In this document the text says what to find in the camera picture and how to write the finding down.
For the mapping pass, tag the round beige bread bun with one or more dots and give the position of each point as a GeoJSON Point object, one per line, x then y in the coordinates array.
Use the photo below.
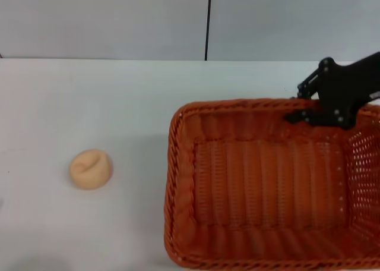
{"type": "Point", "coordinates": [90, 170]}

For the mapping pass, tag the orange woven plastic basket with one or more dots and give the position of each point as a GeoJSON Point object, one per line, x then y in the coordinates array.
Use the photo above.
{"type": "Point", "coordinates": [267, 182]}

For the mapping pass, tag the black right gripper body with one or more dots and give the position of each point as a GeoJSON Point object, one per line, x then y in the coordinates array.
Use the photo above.
{"type": "Point", "coordinates": [341, 89]}

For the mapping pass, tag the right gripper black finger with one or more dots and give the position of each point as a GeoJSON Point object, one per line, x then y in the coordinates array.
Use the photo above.
{"type": "Point", "coordinates": [308, 85]}
{"type": "Point", "coordinates": [308, 117]}

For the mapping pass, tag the black vertical wall strip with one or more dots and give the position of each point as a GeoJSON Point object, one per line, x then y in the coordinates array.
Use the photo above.
{"type": "Point", "coordinates": [207, 21]}

